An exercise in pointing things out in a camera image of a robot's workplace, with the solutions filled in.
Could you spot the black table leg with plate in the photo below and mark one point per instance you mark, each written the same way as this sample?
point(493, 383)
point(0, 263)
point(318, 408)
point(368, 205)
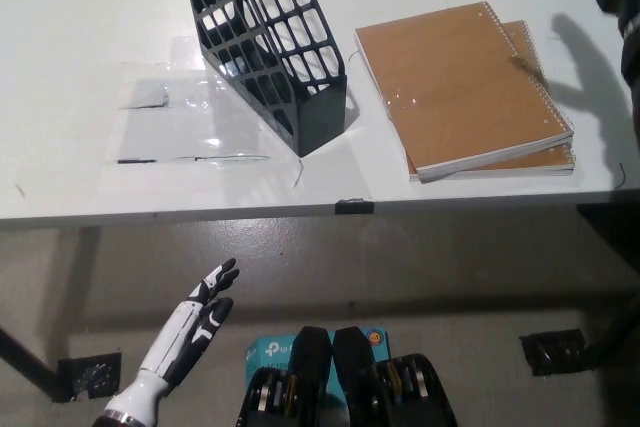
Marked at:
point(25, 362)
point(550, 352)

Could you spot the black mesh book holder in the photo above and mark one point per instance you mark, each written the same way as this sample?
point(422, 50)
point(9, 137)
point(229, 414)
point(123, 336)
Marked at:
point(322, 119)

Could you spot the small black edge clip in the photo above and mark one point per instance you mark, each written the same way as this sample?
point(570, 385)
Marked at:
point(354, 206)

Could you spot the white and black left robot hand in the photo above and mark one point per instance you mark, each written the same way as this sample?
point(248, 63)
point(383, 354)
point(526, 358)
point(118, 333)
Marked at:
point(175, 337)

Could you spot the teal router box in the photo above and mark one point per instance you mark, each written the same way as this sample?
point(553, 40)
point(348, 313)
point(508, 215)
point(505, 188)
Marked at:
point(270, 352)

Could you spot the brown spiral notebook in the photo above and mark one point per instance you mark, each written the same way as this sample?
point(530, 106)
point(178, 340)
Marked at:
point(545, 157)
point(450, 87)

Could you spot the grey tape patch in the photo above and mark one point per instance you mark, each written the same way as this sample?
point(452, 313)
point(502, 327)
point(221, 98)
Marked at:
point(144, 95)

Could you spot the transparent plastic sheet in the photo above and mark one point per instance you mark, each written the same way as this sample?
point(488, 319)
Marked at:
point(190, 124)

